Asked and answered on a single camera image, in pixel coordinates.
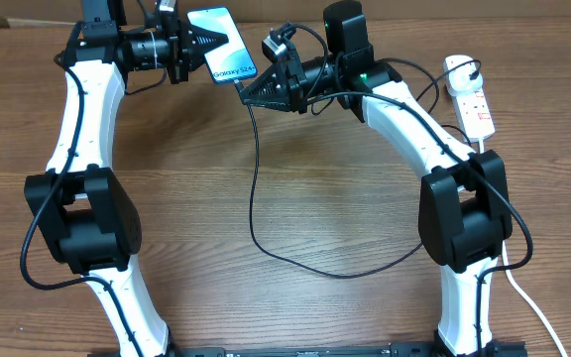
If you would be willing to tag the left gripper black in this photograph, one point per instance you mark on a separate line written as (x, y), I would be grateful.
(187, 51)

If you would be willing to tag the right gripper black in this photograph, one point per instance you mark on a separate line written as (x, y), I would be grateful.
(283, 77)

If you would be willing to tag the Samsung Galaxy smartphone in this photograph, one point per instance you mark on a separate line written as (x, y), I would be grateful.
(228, 61)

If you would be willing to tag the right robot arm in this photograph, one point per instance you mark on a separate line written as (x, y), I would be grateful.
(464, 213)

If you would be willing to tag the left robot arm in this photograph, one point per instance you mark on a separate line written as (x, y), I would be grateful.
(86, 229)

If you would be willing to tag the white charger plug adapter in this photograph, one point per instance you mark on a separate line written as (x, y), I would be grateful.
(462, 74)

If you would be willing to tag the brown cardboard backdrop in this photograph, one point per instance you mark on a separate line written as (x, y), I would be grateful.
(51, 12)

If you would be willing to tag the white power strip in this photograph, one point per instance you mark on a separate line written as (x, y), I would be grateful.
(474, 115)

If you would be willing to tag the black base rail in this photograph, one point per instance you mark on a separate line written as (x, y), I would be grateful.
(399, 349)

